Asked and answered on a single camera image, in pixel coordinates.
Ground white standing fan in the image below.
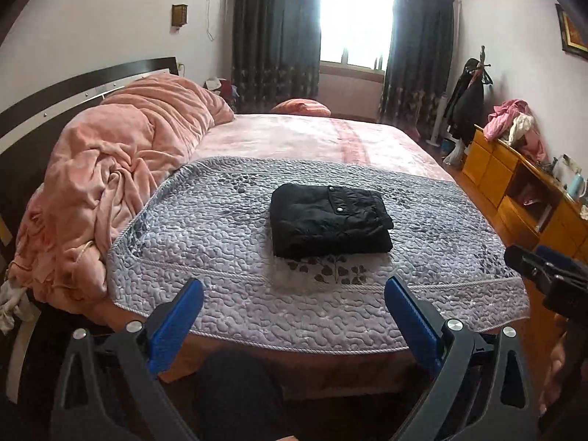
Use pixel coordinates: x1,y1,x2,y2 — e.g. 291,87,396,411
429,94,448,148

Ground person's right hand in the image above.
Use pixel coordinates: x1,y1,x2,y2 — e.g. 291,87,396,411
541,331,575,416

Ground framed wall picture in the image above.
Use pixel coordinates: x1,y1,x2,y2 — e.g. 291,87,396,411
555,4,588,60

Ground white bag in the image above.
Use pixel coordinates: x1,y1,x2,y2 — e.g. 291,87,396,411
442,138,467,166

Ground dark patterned curtain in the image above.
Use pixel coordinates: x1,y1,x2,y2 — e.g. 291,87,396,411
379,0,455,127
231,0,322,113

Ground yellow wooden cabinet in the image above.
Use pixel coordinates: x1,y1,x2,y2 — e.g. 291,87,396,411
462,124,588,258

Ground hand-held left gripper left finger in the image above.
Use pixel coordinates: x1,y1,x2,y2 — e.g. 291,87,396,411
50,278,205,441

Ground bright window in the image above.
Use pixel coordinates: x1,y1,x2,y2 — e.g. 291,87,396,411
318,0,398,74

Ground black pants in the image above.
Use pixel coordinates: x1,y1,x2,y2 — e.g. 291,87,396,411
269,183,395,259

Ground crumpled white cloth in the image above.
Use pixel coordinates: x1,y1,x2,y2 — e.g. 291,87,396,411
0,280,28,336

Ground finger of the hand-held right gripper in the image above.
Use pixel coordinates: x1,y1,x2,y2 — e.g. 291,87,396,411
535,245,582,272
504,245,559,286

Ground grey quilted bedspread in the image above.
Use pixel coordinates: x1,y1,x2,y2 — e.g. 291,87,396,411
107,156,530,352

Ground coat rack with dark coats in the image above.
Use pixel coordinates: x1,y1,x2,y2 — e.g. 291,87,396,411
443,46,494,148

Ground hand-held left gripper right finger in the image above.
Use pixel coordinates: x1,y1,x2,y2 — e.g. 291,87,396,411
384,275,540,441

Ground pile of colourful bags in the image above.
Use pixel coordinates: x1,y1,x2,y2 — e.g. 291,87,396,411
204,77,240,111

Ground pink pillow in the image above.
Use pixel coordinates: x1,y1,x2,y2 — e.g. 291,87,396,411
271,98,332,118

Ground person's dark-clad knee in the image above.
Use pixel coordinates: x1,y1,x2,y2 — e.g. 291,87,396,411
193,349,286,441

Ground pile of pink clothes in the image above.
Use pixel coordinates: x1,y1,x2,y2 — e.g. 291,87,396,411
482,98,547,161

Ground dark wooden headboard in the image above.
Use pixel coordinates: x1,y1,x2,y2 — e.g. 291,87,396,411
0,56,180,258

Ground pink fleece duvet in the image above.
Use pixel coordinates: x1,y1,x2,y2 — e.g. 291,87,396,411
9,73,236,313

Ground white kettle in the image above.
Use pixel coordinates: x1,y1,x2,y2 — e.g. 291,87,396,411
551,154,575,182

